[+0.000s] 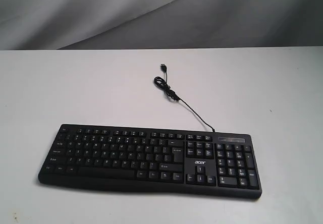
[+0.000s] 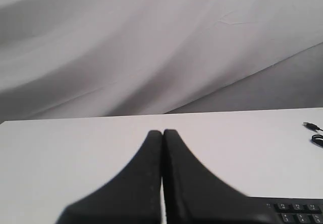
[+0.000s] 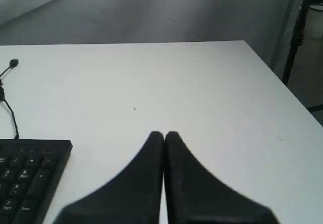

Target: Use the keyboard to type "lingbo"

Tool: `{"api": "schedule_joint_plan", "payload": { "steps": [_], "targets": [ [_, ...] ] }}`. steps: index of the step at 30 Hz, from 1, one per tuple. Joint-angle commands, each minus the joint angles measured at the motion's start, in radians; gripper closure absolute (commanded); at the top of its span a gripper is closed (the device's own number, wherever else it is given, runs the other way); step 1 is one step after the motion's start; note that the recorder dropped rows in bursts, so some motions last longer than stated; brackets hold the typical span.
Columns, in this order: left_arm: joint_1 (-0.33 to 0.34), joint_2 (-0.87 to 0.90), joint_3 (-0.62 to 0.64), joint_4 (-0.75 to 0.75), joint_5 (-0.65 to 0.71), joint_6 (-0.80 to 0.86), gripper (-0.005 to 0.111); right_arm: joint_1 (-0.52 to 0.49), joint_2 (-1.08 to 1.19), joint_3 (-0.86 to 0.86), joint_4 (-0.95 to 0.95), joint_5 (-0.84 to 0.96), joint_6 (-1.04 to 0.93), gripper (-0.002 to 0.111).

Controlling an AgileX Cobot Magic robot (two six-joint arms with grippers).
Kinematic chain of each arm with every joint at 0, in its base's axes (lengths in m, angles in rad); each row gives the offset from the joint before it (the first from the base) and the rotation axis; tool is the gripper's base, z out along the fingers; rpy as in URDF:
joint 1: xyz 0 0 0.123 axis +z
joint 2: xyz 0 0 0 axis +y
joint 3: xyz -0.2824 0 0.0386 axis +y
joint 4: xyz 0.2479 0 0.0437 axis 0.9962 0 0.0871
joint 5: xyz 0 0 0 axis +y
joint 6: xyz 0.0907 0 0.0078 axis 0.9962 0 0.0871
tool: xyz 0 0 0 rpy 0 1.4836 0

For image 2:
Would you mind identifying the black keyboard USB cable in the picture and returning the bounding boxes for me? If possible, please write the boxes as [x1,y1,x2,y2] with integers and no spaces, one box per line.
[303,121,323,148]

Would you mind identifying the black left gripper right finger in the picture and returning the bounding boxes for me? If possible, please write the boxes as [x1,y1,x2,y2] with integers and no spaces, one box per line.
[163,130,280,223]

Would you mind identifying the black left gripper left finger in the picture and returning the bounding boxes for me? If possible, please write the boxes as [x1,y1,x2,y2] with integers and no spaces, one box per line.
[57,130,163,223]

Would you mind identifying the black acer keyboard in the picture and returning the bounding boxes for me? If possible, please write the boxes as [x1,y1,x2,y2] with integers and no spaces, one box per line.
[252,197,322,224]

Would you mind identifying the white backdrop cloth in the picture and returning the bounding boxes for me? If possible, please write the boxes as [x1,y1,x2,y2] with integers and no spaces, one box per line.
[1,0,322,122]

